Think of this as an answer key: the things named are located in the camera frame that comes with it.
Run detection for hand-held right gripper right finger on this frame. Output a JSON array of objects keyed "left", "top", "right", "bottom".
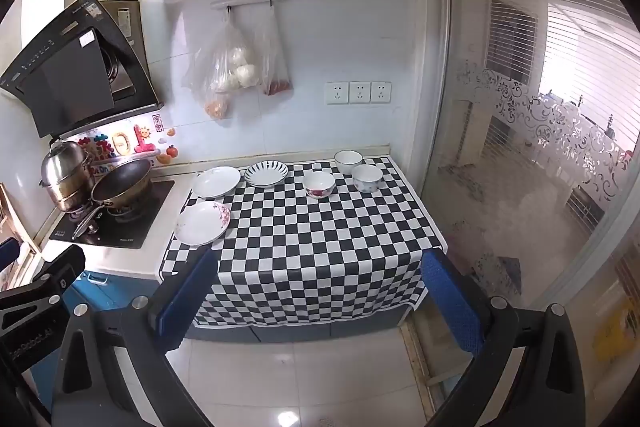
[{"left": 421, "top": 249, "right": 586, "bottom": 427}]

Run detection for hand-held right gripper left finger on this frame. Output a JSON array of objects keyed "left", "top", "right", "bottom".
[{"left": 52, "top": 249, "right": 219, "bottom": 427}]

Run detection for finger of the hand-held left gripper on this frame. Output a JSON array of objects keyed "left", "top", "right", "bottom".
[
  {"left": 0, "top": 245, "right": 87, "bottom": 328},
  {"left": 0, "top": 237, "right": 22, "bottom": 273}
]

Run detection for white plate pink floral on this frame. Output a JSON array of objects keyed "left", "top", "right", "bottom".
[{"left": 174, "top": 201, "right": 232, "bottom": 246}]

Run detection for plain white plate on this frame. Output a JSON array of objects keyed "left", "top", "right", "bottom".
[{"left": 191, "top": 166, "right": 242, "bottom": 199}]

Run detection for white plate striped rim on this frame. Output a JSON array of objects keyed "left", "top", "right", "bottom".
[{"left": 244, "top": 160, "right": 290, "bottom": 188}]

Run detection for white bowl dotted print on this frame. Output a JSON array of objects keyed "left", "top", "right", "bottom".
[{"left": 351, "top": 164, "right": 383, "bottom": 194}]

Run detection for white bowl red floral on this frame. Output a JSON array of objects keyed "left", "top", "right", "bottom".
[{"left": 302, "top": 171, "right": 335, "bottom": 200}]

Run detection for white bowl dark pattern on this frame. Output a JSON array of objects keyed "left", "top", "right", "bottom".
[{"left": 334, "top": 150, "right": 364, "bottom": 174}]

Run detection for wooden board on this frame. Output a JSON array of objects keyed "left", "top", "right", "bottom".
[{"left": 0, "top": 182, "right": 41, "bottom": 258}]

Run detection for black gas stove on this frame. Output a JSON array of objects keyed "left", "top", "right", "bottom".
[{"left": 49, "top": 179, "right": 176, "bottom": 250}]

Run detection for steel steamer pot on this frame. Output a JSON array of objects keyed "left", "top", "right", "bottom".
[{"left": 39, "top": 139, "right": 96, "bottom": 214}]

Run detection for dark frying pan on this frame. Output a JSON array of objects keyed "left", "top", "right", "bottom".
[{"left": 71, "top": 158, "right": 155, "bottom": 241}]

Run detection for blue base cabinet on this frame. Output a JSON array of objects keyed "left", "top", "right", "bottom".
[{"left": 30, "top": 269, "right": 426, "bottom": 343}]

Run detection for glass sliding door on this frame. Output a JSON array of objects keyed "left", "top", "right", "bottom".
[{"left": 420, "top": 0, "right": 640, "bottom": 408}]

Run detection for black white checkered cloth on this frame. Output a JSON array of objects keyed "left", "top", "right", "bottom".
[{"left": 159, "top": 155, "right": 448, "bottom": 327}]

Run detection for yellow bag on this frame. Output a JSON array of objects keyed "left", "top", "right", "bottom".
[{"left": 592, "top": 297, "right": 633, "bottom": 363}]

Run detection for black range hood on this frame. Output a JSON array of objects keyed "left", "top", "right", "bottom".
[{"left": 0, "top": 0, "right": 166, "bottom": 138}]

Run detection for clear bag of white buns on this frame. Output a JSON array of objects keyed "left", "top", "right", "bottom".
[{"left": 181, "top": 9, "right": 263, "bottom": 122}]

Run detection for clear bag with red food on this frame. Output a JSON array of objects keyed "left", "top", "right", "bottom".
[{"left": 252, "top": 4, "right": 292, "bottom": 96}]

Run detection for colourful wall stickers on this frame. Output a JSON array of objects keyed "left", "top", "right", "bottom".
[{"left": 77, "top": 112, "right": 181, "bottom": 168}]

